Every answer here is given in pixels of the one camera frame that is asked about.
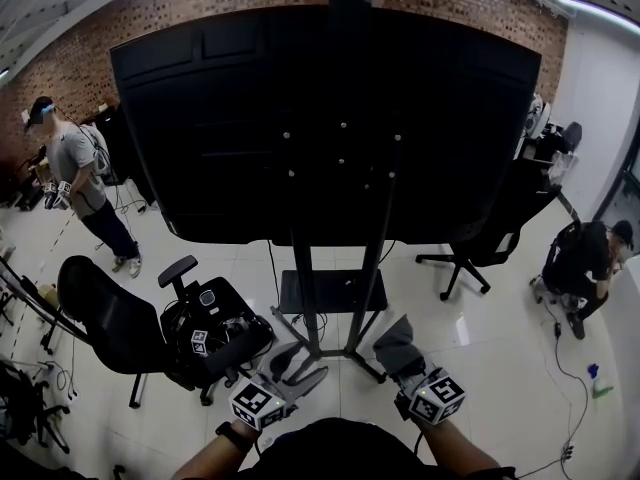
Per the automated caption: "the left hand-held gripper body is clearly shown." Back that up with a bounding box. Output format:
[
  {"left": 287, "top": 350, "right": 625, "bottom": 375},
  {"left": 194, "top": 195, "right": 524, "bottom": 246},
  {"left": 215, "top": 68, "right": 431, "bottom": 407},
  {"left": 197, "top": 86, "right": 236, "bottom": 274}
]
[{"left": 228, "top": 367, "right": 300, "bottom": 433}]

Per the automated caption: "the black TV stand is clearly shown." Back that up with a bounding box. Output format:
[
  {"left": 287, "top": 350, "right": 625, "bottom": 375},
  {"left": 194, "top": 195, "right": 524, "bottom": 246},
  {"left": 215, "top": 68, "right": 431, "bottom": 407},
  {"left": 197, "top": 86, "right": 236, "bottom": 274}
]
[{"left": 268, "top": 0, "right": 397, "bottom": 386}]

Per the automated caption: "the cluttered equipment rack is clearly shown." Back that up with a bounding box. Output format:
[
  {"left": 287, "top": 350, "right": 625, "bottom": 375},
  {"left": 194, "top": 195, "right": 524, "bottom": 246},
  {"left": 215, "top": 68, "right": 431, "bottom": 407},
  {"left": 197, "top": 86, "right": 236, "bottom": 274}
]
[{"left": 519, "top": 120, "right": 585, "bottom": 192}]

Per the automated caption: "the white round appliance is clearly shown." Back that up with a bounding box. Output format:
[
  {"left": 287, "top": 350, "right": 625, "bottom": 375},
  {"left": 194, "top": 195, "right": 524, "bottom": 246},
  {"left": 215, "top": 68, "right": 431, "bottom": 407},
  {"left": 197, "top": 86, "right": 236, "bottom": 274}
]
[{"left": 519, "top": 91, "right": 555, "bottom": 142}]

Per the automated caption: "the grey cloth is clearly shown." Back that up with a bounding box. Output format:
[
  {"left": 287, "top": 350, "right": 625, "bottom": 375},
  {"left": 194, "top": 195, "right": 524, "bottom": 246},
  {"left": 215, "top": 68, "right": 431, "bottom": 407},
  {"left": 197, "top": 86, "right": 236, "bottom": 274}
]
[{"left": 372, "top": 314, "right": 428, "bottom": 375}]

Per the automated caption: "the white counter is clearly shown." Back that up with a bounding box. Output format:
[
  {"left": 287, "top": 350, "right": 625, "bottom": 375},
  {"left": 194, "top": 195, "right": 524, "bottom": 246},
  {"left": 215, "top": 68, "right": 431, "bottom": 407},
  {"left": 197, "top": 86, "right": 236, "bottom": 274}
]
[{"left": 599, "top": 252, "right": 640, "bottom": 480}]

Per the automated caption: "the spare hand-held gripper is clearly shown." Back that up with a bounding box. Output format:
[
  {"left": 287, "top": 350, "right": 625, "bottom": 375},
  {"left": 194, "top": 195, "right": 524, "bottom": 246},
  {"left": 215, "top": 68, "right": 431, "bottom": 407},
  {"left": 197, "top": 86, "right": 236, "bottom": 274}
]
[{"left": 174, "top": 312, "right": 261, "bottom": 359}]

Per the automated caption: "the black television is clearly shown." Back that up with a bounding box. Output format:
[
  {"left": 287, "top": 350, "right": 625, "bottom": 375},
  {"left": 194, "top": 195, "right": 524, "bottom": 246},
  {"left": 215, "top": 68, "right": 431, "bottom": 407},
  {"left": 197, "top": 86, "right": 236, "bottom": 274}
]
[{"left": 109, "top": 4, "right": 544, "bottom": 248}]

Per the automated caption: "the person's left forearm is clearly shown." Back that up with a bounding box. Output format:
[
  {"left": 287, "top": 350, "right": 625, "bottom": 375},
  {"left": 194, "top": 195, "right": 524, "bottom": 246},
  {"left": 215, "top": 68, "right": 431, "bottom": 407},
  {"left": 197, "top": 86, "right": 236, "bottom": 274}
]
[{"left": 171, "top": 420, "right": 262, "bottom": 480}]

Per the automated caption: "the person's black-shirted torso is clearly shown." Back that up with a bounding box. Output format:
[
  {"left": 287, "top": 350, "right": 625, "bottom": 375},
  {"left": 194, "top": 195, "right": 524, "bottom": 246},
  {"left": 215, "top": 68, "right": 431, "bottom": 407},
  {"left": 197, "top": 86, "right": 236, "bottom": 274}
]
[{"left": 239, "top": 416, "right": 517, "bottom": 480}]

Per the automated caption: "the black office chair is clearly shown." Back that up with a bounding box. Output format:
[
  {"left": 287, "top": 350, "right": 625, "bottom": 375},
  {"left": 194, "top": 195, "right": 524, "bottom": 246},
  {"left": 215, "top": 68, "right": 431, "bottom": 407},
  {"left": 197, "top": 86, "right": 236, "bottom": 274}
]
[
  {"left": 56, "top": 253, "right": 276, "bottom": 410},
  {"left": 414, "top": 165, "right": 565, "bottom": 303},
  {"left": 0, "top": 357, "right": 72, "bottom": 455}
]

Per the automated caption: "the person's right forearm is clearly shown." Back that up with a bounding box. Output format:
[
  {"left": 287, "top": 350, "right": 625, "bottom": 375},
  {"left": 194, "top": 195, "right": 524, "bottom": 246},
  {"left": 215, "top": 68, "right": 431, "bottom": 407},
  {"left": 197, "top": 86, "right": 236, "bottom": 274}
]
[{"left": 422, "top": 411, "right": 505, "bottom": 480}]

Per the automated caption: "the black floor cable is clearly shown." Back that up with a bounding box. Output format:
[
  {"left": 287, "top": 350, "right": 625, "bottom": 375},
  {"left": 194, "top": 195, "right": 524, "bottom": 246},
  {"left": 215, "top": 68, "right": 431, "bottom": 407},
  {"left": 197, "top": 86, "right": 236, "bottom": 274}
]
[{"left": 552, "top": 317, "right": 592, "bottom": 469}]

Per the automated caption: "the ceiling strip light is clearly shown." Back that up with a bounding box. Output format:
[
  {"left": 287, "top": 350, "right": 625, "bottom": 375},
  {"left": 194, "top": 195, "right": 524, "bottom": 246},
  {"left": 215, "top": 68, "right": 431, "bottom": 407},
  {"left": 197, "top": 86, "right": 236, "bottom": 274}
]
[{"left": 551, "top": 0, "right": 640, "bottom": 37}]

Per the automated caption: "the blue and green spray bottle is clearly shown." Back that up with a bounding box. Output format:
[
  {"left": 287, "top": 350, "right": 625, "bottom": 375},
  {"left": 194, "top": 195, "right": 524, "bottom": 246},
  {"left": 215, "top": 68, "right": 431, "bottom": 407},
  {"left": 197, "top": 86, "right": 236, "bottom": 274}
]
[{"left": 585, "top": 361, "right": 616, "bottom": 400}]

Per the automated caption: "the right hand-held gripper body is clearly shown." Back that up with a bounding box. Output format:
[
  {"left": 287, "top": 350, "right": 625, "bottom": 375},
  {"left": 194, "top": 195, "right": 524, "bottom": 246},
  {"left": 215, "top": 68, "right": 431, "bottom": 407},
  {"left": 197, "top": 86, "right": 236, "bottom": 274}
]
[{"left": 393, "top": 366, "right": 467, "bottom": 426}]

